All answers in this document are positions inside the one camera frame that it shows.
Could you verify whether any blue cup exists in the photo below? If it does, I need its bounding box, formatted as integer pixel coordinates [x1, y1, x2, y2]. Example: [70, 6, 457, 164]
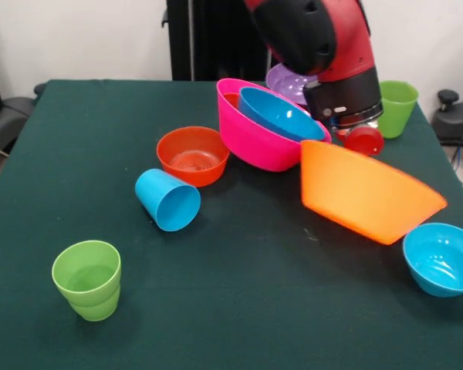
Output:
[134, 168, 201, 233]

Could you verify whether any small red bowl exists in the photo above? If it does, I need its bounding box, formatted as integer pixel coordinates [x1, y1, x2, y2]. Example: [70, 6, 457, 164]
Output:
[156, 126, 231, 188]

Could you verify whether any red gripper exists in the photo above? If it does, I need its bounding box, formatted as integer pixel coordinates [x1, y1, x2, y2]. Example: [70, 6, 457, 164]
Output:
[333, 125, 385, 157]

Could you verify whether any medium blue bowl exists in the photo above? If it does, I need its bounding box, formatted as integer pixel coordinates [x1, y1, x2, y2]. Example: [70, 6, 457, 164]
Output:
[238, 86, 327, 143]

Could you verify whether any large pink bowl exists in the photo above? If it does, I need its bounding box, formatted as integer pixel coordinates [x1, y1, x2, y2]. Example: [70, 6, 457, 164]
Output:
[215, 78, 333, 173]

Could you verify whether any small light blue bowl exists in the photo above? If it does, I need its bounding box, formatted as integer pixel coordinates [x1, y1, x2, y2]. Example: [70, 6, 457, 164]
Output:
[403, 222, 463, 298]

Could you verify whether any dark green table cloth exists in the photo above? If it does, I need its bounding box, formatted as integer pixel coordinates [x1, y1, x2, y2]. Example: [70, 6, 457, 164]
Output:
[0, 79, 463, 370]

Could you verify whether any black office chair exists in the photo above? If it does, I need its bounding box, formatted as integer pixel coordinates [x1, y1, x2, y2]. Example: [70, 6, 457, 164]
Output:
[0, 49, 47, 155]

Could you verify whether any large orange bowl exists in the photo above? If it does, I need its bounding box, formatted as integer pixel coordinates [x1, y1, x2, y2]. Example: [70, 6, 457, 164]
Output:
[299, 140, 448, 246]

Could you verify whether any purple bowl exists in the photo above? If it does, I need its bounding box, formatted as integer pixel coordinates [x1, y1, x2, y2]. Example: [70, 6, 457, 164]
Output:
[265, 63, 319, 106]

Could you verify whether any green cup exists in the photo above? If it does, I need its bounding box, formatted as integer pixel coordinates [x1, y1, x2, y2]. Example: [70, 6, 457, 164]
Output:
[377, 79, 420, 140]
[51, 240, 122, 322]

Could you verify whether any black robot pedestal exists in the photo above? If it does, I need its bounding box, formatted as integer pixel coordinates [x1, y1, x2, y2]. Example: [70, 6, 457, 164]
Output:
[161, 0, 279, 82]

